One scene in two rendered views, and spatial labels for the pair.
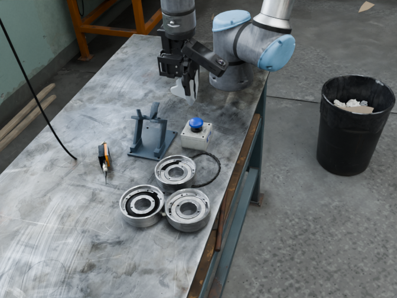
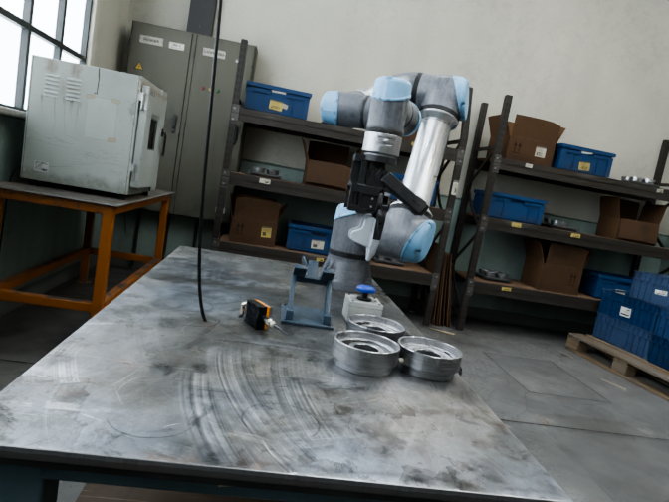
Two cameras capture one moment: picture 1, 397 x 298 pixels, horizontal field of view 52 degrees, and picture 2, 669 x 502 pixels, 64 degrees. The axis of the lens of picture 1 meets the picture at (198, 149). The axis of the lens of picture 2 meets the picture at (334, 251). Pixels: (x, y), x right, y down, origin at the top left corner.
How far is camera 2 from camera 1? 76 cm
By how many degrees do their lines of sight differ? 42
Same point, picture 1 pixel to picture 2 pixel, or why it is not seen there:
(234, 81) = (359, 279)
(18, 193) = (135, 343)
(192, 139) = (365, 308)
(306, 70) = not seen: hidden behind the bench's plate
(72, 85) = not seen: outside the picture
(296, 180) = not seen: hidden behind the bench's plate
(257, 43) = (403, 224)
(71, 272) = (321, 415)
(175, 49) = (370, 180)
